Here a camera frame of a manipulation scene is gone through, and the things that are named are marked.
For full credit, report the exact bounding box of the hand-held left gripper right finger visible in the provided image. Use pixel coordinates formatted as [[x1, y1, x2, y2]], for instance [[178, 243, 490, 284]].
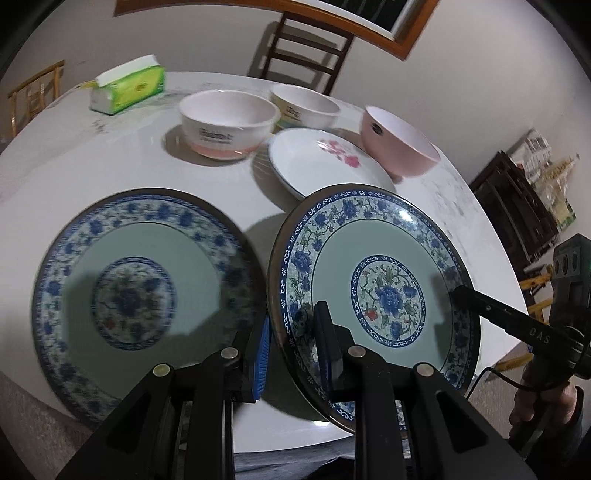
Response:
[[314, 300, 536, 480]]

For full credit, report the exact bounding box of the white bowl with yellow stripe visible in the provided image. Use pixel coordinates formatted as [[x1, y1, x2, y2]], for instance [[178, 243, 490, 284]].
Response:
[[270, 84, 341, 134]]

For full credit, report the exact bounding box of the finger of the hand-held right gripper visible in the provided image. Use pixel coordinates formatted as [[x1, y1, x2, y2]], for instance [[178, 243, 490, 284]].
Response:
[[450, 285, 571, 356]]

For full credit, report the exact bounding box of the person's right hand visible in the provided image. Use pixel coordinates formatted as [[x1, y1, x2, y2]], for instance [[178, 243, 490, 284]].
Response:
[[510, 384, 585, 431]]

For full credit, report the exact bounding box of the yellow wooden stool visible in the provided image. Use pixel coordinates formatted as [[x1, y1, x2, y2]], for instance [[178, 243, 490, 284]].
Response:
[[496, 270, 555, 374]]

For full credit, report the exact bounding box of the dark wooden chair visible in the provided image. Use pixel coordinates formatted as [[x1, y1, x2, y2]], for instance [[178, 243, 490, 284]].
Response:
[[247, 11, 356, 97]]

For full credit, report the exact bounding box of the black cable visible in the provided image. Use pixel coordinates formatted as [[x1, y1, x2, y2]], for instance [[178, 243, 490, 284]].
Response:
[[464, 367, 527, 400]]

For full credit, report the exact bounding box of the green tissue pack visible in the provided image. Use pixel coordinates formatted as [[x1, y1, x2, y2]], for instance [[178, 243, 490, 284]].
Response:
[[89, 54, 167, 114]]

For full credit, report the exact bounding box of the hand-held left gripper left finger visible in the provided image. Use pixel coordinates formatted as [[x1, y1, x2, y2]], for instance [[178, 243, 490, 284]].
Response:
[[55, 315, 273, 480]]

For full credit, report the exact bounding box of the dark wooden furniture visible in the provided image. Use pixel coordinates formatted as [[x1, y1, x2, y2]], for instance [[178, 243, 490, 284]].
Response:
[[468, 150, 561, 273]]

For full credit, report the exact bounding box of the white plate with pink flowers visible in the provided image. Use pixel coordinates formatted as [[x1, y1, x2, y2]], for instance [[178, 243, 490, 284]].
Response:
[[268, 128, 398, 201]]

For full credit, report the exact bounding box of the bamboo chair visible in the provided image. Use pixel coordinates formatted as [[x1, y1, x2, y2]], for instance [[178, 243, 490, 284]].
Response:
[[7, 60, 65, 139]]

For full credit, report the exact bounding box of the pile of plastic bags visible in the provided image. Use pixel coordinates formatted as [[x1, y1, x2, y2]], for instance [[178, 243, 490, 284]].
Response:
[[510, 129, 580, 232]]

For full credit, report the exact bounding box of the white bowl with pink base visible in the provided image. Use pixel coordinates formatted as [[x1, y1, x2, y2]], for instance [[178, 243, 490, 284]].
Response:
[[179, 90, 281, 161]]

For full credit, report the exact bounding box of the brown wooden window frame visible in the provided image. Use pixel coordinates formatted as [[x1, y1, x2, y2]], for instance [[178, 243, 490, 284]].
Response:
[[115, 0, 439, 60]]

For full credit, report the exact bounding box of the blue floral plate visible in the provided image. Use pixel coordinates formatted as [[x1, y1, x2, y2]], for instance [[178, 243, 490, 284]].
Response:
[[31, 188, 259, 428], [267, 183, 481, 437]]

